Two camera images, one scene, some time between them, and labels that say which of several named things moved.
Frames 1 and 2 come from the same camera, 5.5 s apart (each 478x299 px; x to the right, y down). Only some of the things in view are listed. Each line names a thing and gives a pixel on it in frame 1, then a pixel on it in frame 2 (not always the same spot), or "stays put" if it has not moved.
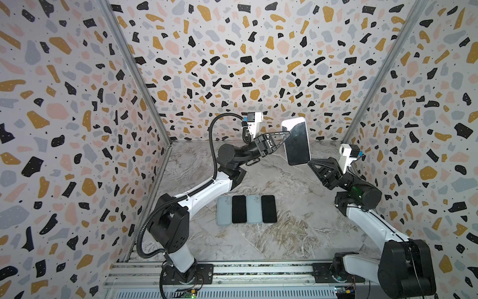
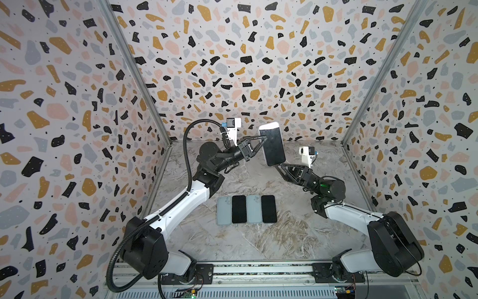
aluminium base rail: x=136 y=275 stays put
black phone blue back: x=239 y=208 stays put
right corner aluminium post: x=406 y=33 stays put
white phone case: x=289 y=122 → x=269 y=126
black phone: x=269 y=210 stays put
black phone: x=297 y=148 → x=274 y=147
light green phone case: x=224 y=211 stays put
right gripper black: x=335 y=176 → x=299 y=174
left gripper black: x=264 y=147 → x=246 y=151
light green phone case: x=254 y=210 stays put
